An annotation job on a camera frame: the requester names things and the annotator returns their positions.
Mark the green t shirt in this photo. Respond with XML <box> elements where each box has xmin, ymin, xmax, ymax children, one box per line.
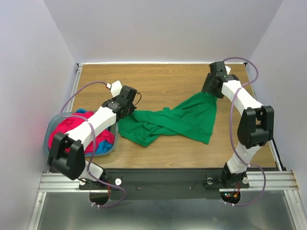
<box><xmin>118</xmin><ymin>92</ymin><xmax>217</xmax><ymax>147</ymax></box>

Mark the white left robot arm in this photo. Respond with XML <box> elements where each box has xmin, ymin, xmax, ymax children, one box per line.
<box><xmin>47</xmin><ymin>81</ymin><xmax>139</xmax><ymax>189</ymax></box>

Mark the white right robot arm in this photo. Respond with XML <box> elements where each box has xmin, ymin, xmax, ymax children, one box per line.
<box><xmin>202</xmin><ymin>61</ymin><xmax>274</xmax><ymax>187</ymax></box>

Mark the grey plastic bin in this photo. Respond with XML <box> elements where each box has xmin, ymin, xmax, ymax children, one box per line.
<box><xmin>43</xmin><ymin>110</ymin><xmax>119</xmax><ymax>158</ymax></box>

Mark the blue t shirt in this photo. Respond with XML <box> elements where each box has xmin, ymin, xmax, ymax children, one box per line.
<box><xmin>76</xmin><ymin>108</ymin><xmax>115</xmax><ymax>155</ymax></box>

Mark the pink t shirt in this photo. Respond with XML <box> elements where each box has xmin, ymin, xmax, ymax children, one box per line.
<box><xmin>47</xmin><ymin>110</ymin><xmax>115</xmax><ymax>154</ymax></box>

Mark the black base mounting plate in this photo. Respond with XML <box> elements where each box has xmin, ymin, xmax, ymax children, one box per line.
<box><xmin>79</xmin><ymin>167</ymin><xmax>252</xmax><ymax>201</ymax></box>

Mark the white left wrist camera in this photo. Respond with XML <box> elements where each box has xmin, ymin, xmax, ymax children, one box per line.
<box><xmin>106</xmin><ymin>80</ymin><xmax>122</xmax><ymax>97</ymax></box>

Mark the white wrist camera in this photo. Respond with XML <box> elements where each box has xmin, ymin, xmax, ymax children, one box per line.
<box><xmin>106</xmin><ymin>80</ymin><xmax>122</xmax><ymax>97</ymax></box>
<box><xmin>225</xmin><ymin>65</ymin><xmax>231</xmax><ymax>75</ymax></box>

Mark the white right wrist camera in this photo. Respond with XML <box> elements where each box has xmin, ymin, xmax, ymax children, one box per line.
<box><xmin>225</xmin><ymin>65</ymin><xmax>231</xmax><ymax>75</ymax></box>

